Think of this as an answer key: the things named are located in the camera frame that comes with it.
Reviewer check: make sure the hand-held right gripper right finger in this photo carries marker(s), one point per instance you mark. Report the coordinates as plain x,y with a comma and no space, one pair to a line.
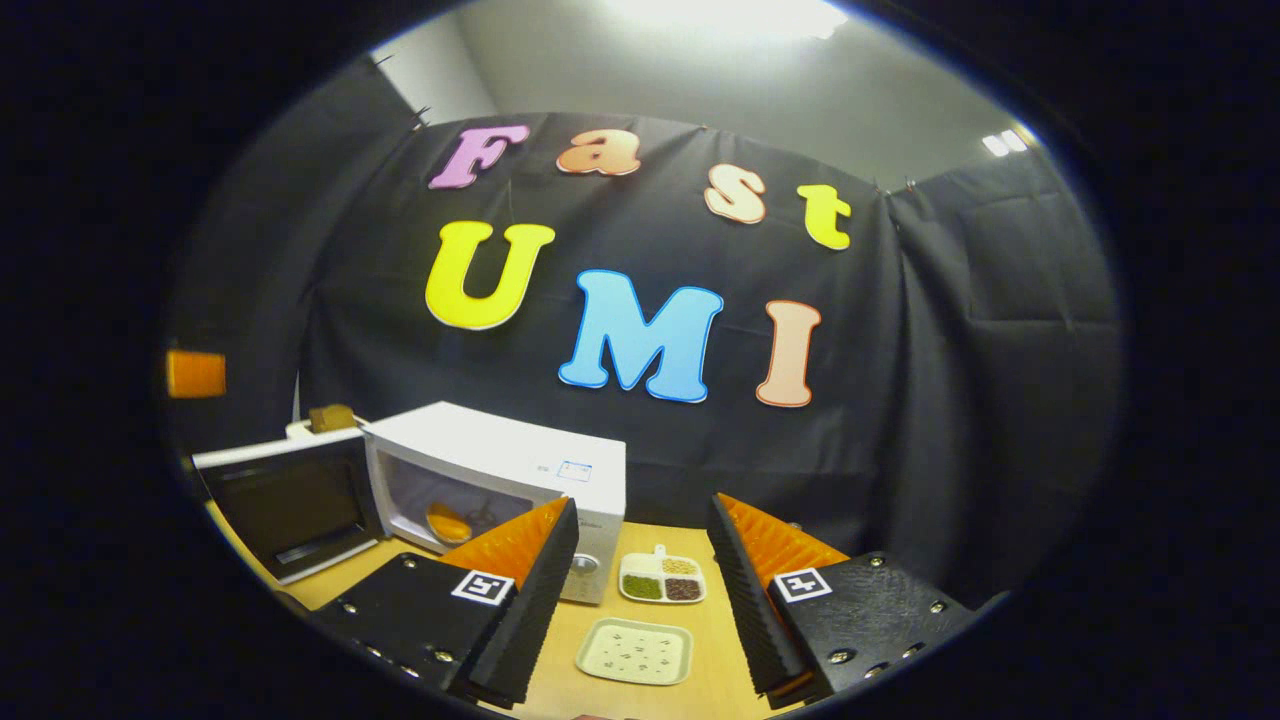
755,600

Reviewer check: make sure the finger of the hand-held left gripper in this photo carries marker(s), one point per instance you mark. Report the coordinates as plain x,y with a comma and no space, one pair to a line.
195,374

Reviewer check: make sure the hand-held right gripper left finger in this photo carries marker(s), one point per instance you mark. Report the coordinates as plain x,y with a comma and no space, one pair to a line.
530,610

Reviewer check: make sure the orange sugared bread roll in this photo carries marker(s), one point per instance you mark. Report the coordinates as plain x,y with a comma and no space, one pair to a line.
447,522

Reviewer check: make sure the white microwave oven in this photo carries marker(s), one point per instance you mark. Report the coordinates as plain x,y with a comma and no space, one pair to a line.
480,440

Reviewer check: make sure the pile of red beans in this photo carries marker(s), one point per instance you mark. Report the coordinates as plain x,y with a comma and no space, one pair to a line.
683,589

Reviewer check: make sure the pile of soybeans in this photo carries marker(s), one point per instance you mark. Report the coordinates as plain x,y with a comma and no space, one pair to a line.
680,566

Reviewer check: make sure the white divided bean tray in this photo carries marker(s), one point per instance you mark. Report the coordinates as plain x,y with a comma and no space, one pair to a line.
650,566

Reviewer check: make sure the cream square plate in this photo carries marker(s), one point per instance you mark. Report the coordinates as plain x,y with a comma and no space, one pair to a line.
635,650

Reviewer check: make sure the pile of green mung beans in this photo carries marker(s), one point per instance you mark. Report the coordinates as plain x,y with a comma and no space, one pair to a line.
641,587

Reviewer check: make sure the white toaster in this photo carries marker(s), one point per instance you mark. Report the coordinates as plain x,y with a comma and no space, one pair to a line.
300,431

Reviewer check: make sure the brown bread slice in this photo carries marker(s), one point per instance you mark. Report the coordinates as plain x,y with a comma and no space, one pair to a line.
330,418

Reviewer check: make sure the black backdrop cloth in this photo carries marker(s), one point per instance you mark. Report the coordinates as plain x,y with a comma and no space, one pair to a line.
900,400

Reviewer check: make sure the small ceiling light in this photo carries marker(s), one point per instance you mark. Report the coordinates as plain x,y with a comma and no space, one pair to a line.
1003,141

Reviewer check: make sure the large ceiling light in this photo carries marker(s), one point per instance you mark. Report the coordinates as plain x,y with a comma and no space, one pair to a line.
730,15

